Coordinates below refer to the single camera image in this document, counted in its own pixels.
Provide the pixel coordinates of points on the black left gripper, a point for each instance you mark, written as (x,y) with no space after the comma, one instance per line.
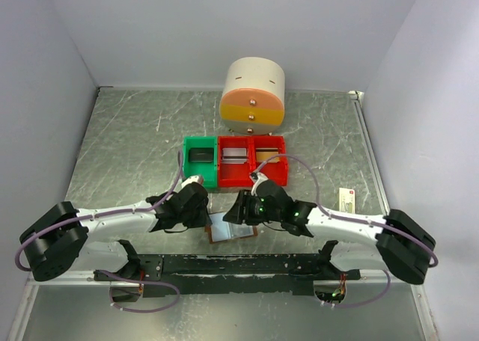
(203,218)

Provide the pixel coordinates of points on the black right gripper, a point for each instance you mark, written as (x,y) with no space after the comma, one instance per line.
(241,210)

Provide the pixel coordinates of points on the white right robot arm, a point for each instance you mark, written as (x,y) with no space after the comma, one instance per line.
(392,242)

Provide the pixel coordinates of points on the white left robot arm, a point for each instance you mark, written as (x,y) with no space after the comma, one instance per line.
(66,238)

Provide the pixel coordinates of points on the black card in bin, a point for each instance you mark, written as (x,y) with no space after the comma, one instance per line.
(201,155)

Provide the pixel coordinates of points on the silver card in bin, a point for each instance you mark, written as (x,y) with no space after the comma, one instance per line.
(233,155)

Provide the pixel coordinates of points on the gold card in bin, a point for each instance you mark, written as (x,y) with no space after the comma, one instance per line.
(268,155)

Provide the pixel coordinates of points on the white small card box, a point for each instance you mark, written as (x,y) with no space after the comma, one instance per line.
(347,200)

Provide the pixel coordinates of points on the red bin middle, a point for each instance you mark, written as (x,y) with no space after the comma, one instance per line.
(231,175)

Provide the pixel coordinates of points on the red bin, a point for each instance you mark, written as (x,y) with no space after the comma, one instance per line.
(231,175)
(275,171)

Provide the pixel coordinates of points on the green bin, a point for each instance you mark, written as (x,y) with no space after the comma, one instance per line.
(208,171)

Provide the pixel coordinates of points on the red bin right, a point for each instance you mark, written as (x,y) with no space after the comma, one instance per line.
(275,171)

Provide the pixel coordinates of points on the white round drawer cabinet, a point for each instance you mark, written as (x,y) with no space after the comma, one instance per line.
(252,101)

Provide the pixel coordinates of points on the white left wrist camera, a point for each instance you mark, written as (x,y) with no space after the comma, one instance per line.
(191,179)

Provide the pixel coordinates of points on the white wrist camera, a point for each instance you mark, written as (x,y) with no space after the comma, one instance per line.
(257,178)
(191,179)

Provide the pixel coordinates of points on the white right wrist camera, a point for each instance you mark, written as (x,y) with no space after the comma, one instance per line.
(257,178)

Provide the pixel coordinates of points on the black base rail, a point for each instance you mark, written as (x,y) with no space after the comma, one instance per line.
(297,274)

